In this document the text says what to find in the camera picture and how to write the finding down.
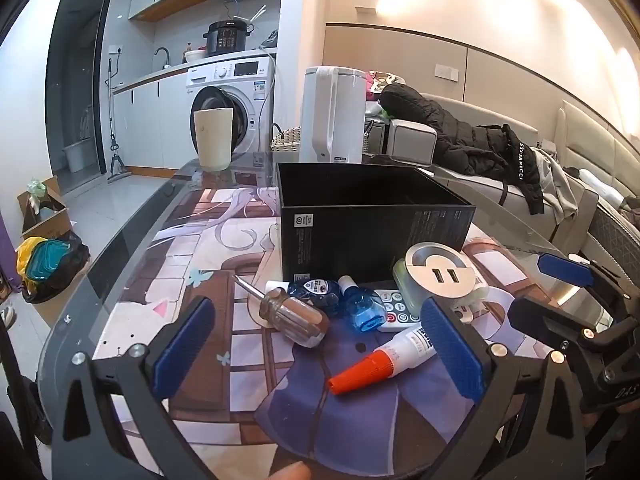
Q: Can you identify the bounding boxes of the white glue tube orange cap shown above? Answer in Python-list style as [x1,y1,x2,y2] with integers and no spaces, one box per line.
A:
[327,324,438,396]

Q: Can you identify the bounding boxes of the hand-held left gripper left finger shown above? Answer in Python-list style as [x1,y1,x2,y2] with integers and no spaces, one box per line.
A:
[52,296,221,480]

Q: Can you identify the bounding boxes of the brown cardboard box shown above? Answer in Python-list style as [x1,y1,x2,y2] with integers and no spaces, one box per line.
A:
[17,176,71,241]

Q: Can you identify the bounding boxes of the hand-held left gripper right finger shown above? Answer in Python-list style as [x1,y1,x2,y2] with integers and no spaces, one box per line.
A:
[420,296,588,480]

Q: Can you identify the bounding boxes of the white bucket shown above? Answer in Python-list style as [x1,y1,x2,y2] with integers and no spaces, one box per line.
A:
[62,141,96,174]

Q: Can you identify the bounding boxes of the black puffer jacket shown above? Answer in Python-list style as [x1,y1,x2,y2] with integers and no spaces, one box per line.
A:
[377,82,546,216]

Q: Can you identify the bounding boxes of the plain blue eye-drop bottle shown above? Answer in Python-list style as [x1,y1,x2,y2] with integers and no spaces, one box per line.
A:
[337,275,388,335]

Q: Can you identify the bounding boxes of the dark door frame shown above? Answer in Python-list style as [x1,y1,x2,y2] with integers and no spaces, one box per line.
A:
[45,0,117,196]

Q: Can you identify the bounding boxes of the white remote control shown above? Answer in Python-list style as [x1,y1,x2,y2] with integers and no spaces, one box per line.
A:
[372,287,423,333]

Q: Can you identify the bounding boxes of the mop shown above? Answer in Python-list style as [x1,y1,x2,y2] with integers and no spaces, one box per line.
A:
[102,57,133,183]

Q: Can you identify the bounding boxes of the wicker basket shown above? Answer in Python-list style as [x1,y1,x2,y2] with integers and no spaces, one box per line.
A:
[270,122,302,153]

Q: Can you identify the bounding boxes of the beige sofa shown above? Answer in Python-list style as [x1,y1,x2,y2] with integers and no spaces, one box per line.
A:
[420,92,640,261]

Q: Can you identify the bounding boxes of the black plastic bag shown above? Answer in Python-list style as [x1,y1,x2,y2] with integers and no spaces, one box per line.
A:
[22,232,91,303]

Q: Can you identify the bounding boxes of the black cardboard box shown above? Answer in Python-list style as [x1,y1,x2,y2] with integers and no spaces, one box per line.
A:
[275,161,477,285]

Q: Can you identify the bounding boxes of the white washing machine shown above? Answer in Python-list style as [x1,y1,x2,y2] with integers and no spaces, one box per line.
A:
[185,55,277,156]

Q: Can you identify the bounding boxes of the grey speaker box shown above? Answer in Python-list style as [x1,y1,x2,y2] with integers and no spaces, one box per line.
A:
[387,118,438,166]

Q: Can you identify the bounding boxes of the black pressure cooker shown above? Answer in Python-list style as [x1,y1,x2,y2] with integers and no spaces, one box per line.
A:
[202,20,253,57]

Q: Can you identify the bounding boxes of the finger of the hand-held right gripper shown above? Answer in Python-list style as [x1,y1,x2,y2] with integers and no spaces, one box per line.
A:
[537,253,631,301]
[507,297,608,361]

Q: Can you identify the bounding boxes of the teal plastic containers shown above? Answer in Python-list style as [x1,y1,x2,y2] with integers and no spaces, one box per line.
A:
[25,240,73,283]

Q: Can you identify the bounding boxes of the yellow plastic bag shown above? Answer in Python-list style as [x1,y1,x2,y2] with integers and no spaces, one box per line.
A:
[16,236,51,291]

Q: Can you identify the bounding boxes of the person's left hand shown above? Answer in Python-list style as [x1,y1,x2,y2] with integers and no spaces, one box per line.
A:
[269,461,312,480]

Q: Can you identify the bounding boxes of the clear plastic pill box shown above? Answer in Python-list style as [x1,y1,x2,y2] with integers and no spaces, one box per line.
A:
[392,257,491,323]

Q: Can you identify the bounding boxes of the brown-handled screwdriver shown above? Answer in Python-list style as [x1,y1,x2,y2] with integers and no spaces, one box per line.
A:
[232,274,330,348]

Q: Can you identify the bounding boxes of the white electric kettle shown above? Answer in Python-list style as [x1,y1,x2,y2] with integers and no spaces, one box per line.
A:
[298,66,368,165]

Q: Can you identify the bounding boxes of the grey garment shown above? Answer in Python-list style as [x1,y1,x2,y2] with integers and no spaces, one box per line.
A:
[537,150,581,226]

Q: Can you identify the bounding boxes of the lower kitchen cabinets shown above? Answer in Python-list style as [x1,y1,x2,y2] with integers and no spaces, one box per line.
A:
[112,77,193,171]

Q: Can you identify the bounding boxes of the labelled blue eye-drop bottle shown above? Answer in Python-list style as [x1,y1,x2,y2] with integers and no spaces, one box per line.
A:
[265,278,342,317]

